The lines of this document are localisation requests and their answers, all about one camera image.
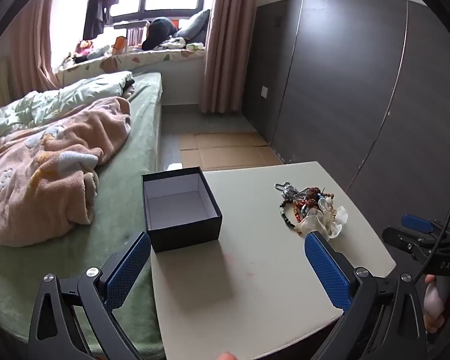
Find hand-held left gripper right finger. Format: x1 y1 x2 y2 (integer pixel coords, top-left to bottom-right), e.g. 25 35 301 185
304 231 428 360

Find grey pillow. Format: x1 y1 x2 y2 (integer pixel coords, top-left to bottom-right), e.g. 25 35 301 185
172 9 211 44

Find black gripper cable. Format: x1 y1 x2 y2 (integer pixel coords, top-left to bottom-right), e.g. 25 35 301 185
412 187 450 282

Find black cushion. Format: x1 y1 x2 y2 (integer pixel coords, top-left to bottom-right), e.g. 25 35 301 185
141 17 179 50

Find flattened cardboard sheets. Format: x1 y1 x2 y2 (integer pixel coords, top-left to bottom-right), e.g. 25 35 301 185
179 131 284 171

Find pink curtain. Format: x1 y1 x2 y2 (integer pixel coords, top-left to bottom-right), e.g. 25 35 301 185
200 0 261 115
7 0 62 94

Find floral window seat cushion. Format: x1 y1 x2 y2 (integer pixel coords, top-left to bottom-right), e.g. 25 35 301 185
58 48 205 87

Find silver chain necklace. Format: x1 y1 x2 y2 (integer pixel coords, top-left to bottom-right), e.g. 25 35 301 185
274 182 308 200

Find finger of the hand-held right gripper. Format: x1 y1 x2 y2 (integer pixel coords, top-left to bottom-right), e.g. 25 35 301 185
401 214 450 241
382 227 441 263

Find pink plush toy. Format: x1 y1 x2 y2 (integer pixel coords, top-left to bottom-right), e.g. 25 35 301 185
75 40 94 59

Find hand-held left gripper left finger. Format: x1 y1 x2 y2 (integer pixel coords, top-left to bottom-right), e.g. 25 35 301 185
28 231 152 360

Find dark grey wardrobe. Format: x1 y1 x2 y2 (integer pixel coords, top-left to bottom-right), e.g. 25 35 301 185
245 0 450 233

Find hanging dark clothes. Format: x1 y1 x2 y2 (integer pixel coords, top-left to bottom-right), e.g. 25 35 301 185
82 0 121 40

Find black jewelry box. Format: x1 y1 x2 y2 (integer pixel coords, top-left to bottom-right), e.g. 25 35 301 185
141 167 224 254

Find person's right hand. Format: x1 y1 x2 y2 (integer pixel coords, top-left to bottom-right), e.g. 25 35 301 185
423 274 450 334

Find green bed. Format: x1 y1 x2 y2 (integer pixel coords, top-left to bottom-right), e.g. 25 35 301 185
0 71 164 360

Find pale green quilt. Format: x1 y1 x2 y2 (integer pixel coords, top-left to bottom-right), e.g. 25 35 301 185
0 70 135 144

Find black bead bracelet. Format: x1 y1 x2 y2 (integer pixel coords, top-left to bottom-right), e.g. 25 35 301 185
279 199 299 230

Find pink fleece blanket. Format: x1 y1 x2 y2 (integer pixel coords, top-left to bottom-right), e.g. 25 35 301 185
0 97 132 248

